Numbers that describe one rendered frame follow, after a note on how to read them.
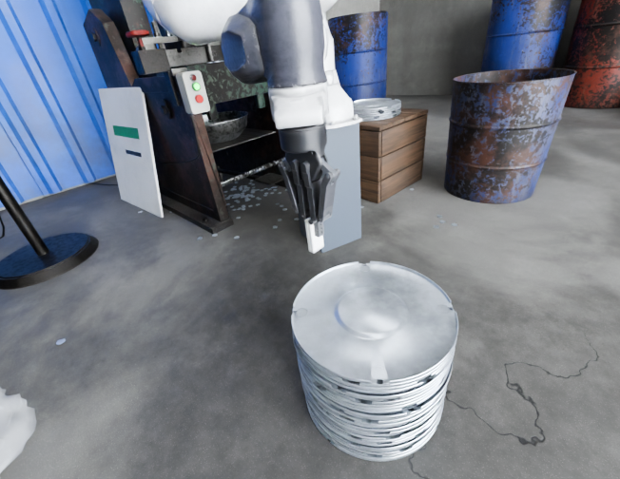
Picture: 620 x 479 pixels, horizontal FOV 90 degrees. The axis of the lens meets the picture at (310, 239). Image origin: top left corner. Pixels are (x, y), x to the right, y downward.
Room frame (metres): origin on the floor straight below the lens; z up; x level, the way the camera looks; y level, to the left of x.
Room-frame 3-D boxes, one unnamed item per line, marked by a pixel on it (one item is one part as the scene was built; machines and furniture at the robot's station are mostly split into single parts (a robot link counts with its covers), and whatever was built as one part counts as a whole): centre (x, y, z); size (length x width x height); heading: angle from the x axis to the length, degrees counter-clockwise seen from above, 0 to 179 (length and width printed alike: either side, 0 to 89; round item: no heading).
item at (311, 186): (0.50, -0.02, 0.44); 0.04 x 0.01 x 0.11; 132
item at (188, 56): (1.66, 0.40, 0.68); 0.45 x 0.30 x 0.06; 133
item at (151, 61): (1.27, 0.47, 0.62); 0.10 x 0.06 x 0.20; 133
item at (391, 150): (1.58, -0.36, 0.18); 0.40 x 0.38 x 0.35; 39
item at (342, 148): (1.07, -0.08, 0.23); 0.18 x 0.18 x 0.45; 24
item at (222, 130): (1.66, 0.40, 0.36); 0.34 x 0.34 x 0.10
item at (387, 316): (0.40, -0.09, 0.24); 0.29 x 0.29 x 0.01
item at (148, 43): (1.54, 0.52, 0.76); 0.17 x 0.06 x 0.10; 133
